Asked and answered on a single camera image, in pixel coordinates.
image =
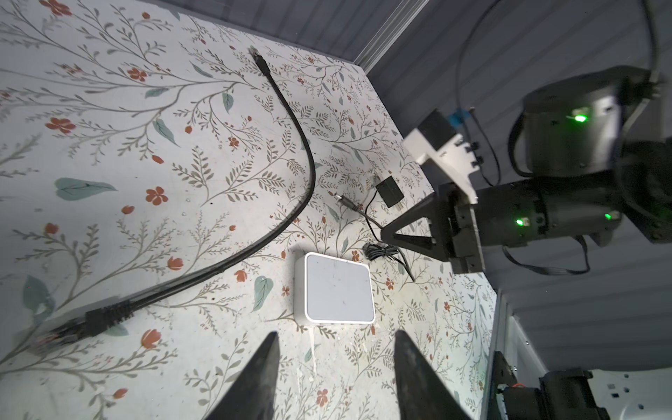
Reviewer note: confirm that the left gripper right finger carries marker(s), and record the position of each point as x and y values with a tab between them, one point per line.
420	392

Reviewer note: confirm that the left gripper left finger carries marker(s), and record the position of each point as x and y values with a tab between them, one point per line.
252	393

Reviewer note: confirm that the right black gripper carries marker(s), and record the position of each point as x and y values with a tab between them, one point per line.
446	226

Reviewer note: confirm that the white network switch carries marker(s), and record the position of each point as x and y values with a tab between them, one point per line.
330	290

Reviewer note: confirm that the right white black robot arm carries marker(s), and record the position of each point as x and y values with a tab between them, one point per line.
595	155

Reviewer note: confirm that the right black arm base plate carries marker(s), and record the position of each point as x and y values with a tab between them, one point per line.
561	395

